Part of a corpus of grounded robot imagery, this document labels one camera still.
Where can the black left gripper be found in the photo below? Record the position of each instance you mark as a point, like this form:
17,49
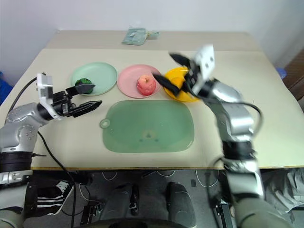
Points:
63,104

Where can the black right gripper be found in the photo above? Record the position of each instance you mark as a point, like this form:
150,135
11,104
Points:
193,74

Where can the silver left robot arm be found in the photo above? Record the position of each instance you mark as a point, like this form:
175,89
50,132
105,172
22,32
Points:
21,116

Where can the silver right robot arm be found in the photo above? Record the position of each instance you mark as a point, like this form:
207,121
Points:
237,118

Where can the yellow plate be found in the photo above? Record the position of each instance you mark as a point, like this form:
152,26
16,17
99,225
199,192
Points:
174,72

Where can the light green plate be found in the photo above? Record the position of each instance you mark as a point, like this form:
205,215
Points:
97,73

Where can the pink plate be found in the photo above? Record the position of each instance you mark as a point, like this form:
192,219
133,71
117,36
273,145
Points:
129,79

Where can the dark green vegetable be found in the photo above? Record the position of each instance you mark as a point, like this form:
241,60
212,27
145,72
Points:
82,82

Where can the red apple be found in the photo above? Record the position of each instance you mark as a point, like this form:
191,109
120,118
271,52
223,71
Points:
146,85

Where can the small pale green container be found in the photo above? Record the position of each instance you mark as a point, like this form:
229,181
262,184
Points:
153,34

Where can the pale green packet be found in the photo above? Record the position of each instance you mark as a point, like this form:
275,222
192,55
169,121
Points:
134,36

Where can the green translucent cutting mat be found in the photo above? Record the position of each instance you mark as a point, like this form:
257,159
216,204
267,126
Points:
147,123

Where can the blue bag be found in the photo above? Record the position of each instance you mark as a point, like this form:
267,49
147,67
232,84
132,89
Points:
4,89

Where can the black white striped sneaker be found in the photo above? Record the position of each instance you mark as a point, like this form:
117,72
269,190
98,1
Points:
51,198

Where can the blue bottle cap object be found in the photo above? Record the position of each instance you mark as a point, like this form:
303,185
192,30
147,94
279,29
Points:
282,73

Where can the black floor box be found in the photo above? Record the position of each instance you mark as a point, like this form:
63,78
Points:
223,212
91,213

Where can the brown wooden furniture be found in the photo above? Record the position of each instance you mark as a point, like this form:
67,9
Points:
295,71

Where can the dark rounded grey shape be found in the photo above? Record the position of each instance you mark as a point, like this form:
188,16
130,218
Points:
180,202

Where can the grey crumpled sheet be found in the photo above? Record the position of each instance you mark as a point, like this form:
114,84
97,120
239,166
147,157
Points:
288,190

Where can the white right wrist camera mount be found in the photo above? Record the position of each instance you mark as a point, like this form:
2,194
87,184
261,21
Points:
206,61

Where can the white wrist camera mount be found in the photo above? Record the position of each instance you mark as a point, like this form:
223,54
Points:
45,91
206,61

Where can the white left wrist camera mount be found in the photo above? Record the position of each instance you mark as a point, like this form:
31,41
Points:
45,91

